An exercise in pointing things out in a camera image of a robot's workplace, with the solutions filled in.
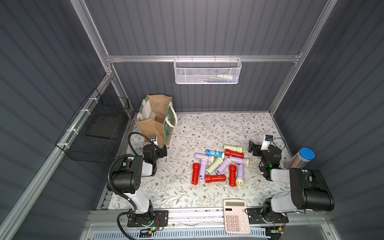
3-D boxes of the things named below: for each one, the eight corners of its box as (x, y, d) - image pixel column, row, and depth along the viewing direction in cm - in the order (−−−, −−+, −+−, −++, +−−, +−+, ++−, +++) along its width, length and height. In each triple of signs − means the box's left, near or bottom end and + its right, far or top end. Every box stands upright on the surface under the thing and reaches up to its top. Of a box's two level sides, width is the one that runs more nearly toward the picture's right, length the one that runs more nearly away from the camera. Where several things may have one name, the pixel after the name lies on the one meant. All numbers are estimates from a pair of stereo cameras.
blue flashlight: (205, 156, 97) (205, 153, 94) (206, 151, 100) (207, 148, 97) (223, 160, 95) (224, 157, 92) (224, 155, 98) (225, 152, 95)
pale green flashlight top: (223, 151, 101) (224, 147, 97) (223, 146, 103) (224, 143, 99) (241, 154, 99) (242, 151, 96) (241, 150, 101) (242, 146, 98)
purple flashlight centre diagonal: (214, 173, 90) (215, 171, 88) (226, 159, 96) (226, 157, 94) (220, 177, 88) (220, 175, 86) (231, 163, 94) (232, 160, 92)
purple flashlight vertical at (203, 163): (197, 179, 88) (197, 178, 86) (201, 159, 96) (201, 158, 94) (204, 181, 87) (204, 179, 85) (207, 161, 95) (208, 159, 93)
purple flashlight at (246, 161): (228, 162, 95) (229, 159, 92) (229, 157, 97) (230, 154, 94) (247, 167, 92) (249, 164, 90) (247, 161, 95) (249, 159, 92)
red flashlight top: (224, 155, 97) (225, 153, 95) (224, 150, 100) (225, 148, 98) (243, 158, 96) (244, 156, 94) (243, 153, 98) (244, 151, 96)
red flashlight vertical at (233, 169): (228, 186, 85) (229, 184, 83) (229, 165, 93) (229, 164, 91) (236, 187, 85) (237, 185, 83) (236, 166, 93) (237, 165, 91)
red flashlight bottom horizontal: (205, 183, 86) (205, 181, 84) (204, 176, 89) (205, 175, 87) (226, 181, 87) (226, 180, 85) (224, 175, 89) (225, 173, 87)
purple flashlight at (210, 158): (194, 158, 96) (194, 155, 94) (196, 154, 99) (196, 151, 96) (213, 163, 94) (213, 161, 91) (214, 159, 96) (215, 156, 93)
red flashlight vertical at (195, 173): (191, 184, 86) (191, 183, 84) (192, 165, 94) (192, 163, 92) (200, 184, 86) (200, 183, 84) (200, 165, 94) (200, 163, 92)
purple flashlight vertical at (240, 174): (235, 184, 86) (237, 182, 84) (236, 165, 94) (238, 163, 91) (242, 185, 86) (243, 183, 83) (242, 166, 93) (244, 164, 91)
